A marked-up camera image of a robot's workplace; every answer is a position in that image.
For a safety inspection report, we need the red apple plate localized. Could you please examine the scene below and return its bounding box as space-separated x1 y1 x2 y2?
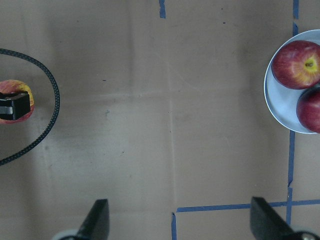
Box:
296 87 320 134
271 40 320 90

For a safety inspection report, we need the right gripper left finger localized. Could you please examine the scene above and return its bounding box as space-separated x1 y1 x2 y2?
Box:
75 199 110 240

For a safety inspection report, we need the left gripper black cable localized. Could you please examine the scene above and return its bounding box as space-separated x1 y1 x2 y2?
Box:
0 48 61 166

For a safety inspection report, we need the red apple plate back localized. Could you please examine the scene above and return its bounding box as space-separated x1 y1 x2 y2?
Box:
271 40 320 90

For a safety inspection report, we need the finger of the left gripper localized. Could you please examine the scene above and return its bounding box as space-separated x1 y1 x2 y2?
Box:
0 91 31 121

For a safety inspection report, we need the light blue plate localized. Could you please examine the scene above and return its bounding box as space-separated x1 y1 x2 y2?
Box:
264 29 320 134

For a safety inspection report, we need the red apple plate front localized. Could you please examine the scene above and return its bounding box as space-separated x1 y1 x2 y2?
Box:
296 87 320 134

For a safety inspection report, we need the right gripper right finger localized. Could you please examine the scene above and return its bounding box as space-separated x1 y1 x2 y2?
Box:
249 196 296 240

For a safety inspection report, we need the red yellow apple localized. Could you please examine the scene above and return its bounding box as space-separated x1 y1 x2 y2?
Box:
0 79 35 124

